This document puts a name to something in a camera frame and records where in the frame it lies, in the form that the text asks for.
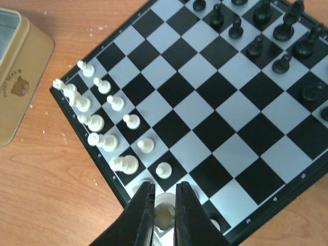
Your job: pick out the white king chess piece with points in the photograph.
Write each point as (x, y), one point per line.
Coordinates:
(127, 164)

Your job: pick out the white pawn on c2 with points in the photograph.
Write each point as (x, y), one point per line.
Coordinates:
(117, 103)

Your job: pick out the black piece at edge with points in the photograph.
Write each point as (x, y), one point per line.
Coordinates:
(324, 113)

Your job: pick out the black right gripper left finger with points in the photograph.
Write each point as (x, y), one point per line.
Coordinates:
(135, 224)

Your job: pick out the white bishop chess piece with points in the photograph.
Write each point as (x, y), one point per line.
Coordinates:
(95, 123)

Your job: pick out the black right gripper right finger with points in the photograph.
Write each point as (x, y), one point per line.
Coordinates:
(192, 225)

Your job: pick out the white pawn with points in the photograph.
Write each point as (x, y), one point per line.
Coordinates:
(117, 103)
(87, 69)
(132, 121)
(104, 87)
(146, 145)
(163, 170)
(164, 211)

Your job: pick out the black pawn chess piece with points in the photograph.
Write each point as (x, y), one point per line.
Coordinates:
(311, 93)
(256, 47)
(282, 65)
(217, 18)
(236, 31)

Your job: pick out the white knight chess piece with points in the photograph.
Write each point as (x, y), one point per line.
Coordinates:
(83, 104)

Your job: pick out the black and silver chessboard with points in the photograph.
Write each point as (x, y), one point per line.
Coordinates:
(237, 132)

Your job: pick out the black back rank piece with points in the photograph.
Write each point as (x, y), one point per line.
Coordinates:
(305, 47)
(285, 31)
(239, 2)
(199, 5)
(263, 13)

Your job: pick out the white piece behind gripper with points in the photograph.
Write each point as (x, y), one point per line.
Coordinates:
(216, 224)

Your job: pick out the white pawn on f2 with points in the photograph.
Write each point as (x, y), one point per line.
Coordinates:
(163, 170)

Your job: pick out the white pawn on d2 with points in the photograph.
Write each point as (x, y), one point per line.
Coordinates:
(132, 121)

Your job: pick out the white queen chess piece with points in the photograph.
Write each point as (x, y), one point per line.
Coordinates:
(107, 142)

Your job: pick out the white pawn on e2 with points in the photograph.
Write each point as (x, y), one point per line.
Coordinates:
(146, 145)

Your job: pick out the white rook chess piece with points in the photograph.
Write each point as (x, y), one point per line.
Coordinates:
(66, 89)

